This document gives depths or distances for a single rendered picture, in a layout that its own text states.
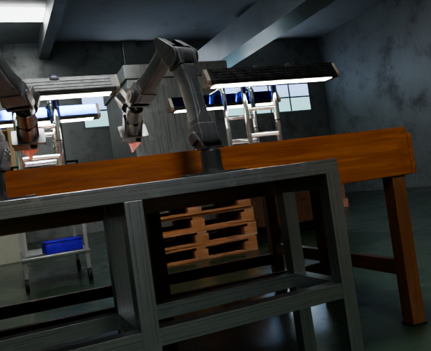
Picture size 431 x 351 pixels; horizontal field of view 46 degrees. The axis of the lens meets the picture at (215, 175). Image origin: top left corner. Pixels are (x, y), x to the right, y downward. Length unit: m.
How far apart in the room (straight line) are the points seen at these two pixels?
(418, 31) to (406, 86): 1.15
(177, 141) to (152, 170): 5.04
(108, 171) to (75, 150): 9.76
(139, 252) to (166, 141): 5.45
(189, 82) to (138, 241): 0.55
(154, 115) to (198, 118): 5.15
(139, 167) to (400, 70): 10.60
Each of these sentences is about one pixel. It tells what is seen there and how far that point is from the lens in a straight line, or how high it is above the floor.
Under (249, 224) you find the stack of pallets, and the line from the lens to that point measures 4.77.
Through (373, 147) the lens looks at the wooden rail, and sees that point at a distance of 2.03.
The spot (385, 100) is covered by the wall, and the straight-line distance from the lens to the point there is 12.33.
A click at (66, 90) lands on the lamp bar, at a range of 1.95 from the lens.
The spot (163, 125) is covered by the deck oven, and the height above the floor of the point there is 1.50.
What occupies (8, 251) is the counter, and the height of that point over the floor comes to 0.15.
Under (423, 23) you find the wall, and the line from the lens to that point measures 11.59.
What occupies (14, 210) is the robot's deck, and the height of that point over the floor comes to 0.65.
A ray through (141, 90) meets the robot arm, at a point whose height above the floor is 0.99.
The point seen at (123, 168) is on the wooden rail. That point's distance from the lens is 1.63.
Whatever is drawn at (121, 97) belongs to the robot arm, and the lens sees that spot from 1.87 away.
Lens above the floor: 0.64
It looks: 1 degrees up
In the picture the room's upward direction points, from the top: 8 degrees counter-clockwise
